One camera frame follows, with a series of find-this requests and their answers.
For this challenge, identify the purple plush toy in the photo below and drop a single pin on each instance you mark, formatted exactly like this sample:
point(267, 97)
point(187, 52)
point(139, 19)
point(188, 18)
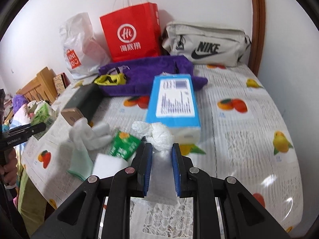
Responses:
point(19, 103)

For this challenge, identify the patterned book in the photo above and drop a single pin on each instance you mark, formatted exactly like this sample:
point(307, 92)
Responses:
point(61, 83)

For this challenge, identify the yellow black striped cloth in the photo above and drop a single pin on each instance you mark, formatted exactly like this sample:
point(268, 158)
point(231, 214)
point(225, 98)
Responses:
point(109, 79)

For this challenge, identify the white plastic shopping bag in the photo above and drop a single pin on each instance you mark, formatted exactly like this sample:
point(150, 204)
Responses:
point(79, 47)

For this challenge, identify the wooden headboard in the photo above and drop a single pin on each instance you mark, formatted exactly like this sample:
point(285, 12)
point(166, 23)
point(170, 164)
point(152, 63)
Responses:
point(37, 84)

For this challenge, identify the grey waist bag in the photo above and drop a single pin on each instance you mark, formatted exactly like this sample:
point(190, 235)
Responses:
point(206, 42)

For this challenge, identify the red paper bag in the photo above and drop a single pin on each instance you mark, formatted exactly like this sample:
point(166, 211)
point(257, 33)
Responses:
point(129, 32)

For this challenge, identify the person's left hand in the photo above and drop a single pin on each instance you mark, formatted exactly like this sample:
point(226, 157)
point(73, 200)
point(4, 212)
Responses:
point(10, 165)

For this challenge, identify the clear plastic bag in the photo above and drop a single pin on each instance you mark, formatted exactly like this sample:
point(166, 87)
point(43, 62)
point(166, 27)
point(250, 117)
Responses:
point(160, 139)

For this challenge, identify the dark green tin box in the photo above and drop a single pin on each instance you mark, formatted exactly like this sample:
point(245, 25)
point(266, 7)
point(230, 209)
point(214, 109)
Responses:
point(84, 102)

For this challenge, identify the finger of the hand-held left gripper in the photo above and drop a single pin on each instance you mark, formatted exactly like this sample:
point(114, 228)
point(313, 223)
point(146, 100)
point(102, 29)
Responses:
point(27, 129)

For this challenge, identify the dark green wipes packet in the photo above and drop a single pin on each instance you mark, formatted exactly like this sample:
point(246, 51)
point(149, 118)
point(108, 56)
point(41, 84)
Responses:
point(124, 145)

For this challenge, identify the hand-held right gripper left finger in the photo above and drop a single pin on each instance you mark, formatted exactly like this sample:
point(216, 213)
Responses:
point(147, 169)

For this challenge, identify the brown wooden door frame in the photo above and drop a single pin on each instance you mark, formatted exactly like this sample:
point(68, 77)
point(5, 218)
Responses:
point(258, 25)

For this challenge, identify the purple towel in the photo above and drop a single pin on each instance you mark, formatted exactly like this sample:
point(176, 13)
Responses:
point(154, 72)

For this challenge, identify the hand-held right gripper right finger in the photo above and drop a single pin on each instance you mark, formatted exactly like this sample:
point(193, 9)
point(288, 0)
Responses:
point(175, 169)

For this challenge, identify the white gloves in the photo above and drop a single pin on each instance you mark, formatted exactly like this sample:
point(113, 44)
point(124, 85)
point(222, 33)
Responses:
point(86, 133)

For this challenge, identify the fruit-print tablecloth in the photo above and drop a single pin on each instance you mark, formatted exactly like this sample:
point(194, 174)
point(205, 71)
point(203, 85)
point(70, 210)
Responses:
point(236, 154)

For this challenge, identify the blue tissue pack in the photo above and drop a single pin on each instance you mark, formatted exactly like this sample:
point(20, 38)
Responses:
point(174, 99)

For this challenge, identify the light green cloth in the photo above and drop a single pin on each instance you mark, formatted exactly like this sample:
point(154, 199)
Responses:
point(79, 163)

